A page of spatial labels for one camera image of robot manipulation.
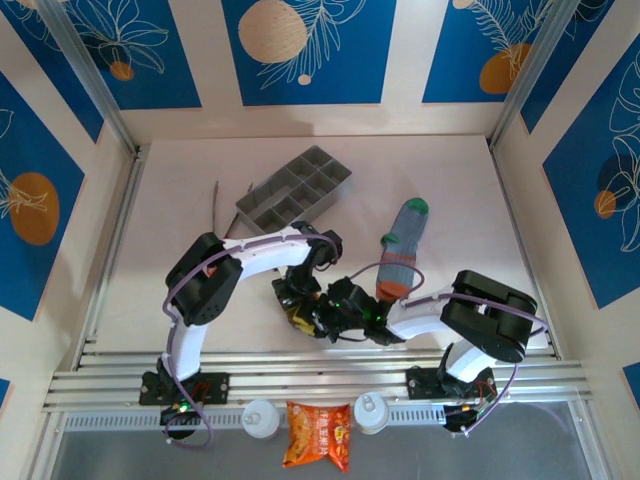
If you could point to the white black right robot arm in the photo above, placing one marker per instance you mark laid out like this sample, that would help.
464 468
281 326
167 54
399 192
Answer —
420 320

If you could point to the grey-blue sock with green toe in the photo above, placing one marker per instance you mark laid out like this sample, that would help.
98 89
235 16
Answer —
405 235

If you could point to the aluminium side rail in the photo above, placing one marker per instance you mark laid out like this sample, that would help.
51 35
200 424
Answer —
525 250
126 215

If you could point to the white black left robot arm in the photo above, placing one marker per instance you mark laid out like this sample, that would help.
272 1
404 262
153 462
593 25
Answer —
265 252

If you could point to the left white round cap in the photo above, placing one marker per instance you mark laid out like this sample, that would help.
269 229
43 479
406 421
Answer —
260 419

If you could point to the olive sock with orange toe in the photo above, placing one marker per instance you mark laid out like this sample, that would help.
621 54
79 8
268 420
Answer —
289 314

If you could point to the white can with pull tab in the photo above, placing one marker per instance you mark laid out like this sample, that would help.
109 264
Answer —
372 415

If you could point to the orange snack bag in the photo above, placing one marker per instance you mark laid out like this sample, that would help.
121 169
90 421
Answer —
315 435

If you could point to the grey compartment organizer tray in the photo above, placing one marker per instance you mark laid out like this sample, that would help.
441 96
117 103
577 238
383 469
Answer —
310 185

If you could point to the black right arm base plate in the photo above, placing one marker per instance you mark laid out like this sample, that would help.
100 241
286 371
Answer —
417 382

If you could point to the aluminium frame rail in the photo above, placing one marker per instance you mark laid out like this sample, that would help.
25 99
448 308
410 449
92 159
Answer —
320 375

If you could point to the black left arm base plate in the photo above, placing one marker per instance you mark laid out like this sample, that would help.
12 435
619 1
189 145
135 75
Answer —
220 387

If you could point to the aluminium corner post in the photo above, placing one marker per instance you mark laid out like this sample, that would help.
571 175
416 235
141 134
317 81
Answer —
91 75
531 75

